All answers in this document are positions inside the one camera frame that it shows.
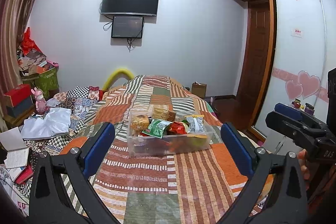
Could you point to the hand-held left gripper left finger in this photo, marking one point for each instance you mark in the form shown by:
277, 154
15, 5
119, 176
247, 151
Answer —
103, 145

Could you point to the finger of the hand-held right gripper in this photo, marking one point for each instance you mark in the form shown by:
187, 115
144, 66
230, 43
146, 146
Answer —
283, 123
287, 109

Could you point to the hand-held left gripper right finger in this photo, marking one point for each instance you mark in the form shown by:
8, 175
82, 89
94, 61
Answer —
236, 148

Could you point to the yellow-green snack packet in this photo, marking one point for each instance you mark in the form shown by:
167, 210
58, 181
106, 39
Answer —
197, 141

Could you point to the clear plastic container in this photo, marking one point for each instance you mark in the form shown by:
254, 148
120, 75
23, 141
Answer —
147, 146

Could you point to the orange round cake packet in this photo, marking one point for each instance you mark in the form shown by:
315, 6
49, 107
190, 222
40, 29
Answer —
140, 121

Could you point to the white and blue snack packet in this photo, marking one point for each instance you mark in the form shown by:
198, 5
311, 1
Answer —
195, 124

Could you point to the green snack packet white label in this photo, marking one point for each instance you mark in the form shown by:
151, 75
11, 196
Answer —
157, 128

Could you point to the red snack packet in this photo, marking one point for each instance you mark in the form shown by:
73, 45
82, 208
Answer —
178, 128

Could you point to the striped cracker packet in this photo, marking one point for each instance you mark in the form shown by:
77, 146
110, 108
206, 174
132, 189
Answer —
160, 112

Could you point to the brown snack packet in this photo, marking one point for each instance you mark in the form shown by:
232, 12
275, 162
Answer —
172, 115

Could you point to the person's right hand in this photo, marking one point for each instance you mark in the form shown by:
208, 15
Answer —
304, 165

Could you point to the small jar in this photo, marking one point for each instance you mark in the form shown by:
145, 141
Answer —
309, 108
297, 103

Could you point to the checkered patterned quilt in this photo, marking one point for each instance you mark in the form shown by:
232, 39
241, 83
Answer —
78, 103

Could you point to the white sliding wardrobe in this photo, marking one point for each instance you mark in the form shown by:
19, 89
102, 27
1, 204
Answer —
296, 56

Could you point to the white cloth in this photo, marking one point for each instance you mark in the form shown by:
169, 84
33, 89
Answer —
47, 124

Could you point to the wooden door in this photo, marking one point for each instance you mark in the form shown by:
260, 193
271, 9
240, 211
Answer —
256, 56

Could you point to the cardboard box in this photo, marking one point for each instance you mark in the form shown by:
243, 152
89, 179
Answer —
199, 90

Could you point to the yellow foam tube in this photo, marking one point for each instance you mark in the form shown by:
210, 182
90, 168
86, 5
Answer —
118, 74

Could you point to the pink toy figure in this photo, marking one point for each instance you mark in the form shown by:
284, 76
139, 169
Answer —
39, 102

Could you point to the green storage box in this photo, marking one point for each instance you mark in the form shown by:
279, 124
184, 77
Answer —
46, 83

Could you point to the red book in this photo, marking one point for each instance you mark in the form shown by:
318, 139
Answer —
23, 174

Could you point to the open notebook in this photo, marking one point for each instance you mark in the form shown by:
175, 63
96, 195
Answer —
14, 145

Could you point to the dark blue box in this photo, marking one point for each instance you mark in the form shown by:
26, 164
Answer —
21, 108

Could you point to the red box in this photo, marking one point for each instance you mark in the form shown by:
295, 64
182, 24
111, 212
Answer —
18, 92

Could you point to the pile of papers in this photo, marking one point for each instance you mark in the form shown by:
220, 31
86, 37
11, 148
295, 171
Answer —
31, 61

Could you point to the red plastic bag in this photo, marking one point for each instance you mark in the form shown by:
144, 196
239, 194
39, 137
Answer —
29, 43

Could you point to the striped brown curtain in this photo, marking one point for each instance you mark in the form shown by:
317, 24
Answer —
15, 29

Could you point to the small wall monitor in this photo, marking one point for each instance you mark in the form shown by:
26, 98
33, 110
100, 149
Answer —
127, 26

